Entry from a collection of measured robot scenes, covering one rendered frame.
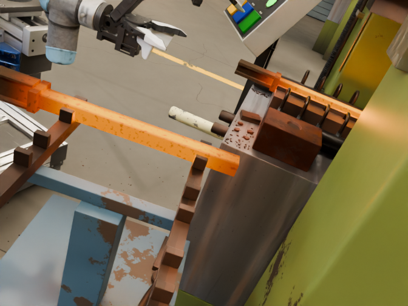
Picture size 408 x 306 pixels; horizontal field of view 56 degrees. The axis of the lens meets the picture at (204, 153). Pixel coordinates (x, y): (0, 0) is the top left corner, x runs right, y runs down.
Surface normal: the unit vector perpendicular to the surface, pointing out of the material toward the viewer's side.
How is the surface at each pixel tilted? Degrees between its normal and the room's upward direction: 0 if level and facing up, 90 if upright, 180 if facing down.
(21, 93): 90
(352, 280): 90
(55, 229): 0
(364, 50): 90
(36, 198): 0
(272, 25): 90
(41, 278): 0
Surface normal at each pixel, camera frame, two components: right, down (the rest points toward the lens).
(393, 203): -0.27, 0.45
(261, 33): 0.14, 0.58
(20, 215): 0.31, -0.80
